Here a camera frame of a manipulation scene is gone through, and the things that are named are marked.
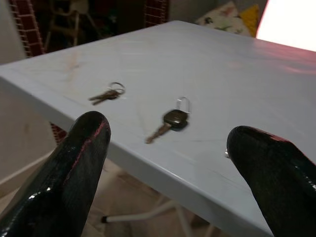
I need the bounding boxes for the brass keys on silver ring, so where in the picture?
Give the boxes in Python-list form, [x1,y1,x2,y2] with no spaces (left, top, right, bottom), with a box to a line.
[88,81,126,106]

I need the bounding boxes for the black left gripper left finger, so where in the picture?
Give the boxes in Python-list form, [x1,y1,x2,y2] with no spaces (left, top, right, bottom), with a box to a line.
[0,111,112,237]

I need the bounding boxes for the white plastic table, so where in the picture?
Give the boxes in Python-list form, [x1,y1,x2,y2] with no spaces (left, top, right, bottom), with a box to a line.
[0,20,316,237]

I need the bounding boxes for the bright white panel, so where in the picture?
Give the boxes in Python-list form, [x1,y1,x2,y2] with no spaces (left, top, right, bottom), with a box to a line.
[255,0,316,53]

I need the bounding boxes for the wooden high chair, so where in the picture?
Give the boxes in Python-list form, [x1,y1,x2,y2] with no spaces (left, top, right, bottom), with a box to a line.
[43,0,101,51]

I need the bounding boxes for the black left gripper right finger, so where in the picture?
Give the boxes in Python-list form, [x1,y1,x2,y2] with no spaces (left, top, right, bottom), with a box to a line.
[226,125,316,237]

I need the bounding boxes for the red white grid fence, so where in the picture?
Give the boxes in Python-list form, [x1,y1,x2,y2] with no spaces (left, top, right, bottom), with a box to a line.
[8,0,68,144]
[144,0,170,28]

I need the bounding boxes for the white metal table leg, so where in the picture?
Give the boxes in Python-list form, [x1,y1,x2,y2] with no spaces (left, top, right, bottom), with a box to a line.
[102,199,180,225]

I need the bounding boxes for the dinosaur print cushion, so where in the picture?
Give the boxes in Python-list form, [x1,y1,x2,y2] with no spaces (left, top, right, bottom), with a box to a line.
[196,1,250,38]

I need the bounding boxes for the black car key clear loop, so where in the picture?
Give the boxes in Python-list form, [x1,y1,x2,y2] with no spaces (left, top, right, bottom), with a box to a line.
[144,96,193,144]

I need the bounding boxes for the yellow cushion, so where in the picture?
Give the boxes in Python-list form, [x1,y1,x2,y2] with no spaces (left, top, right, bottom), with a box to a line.
[238,3,262,38]

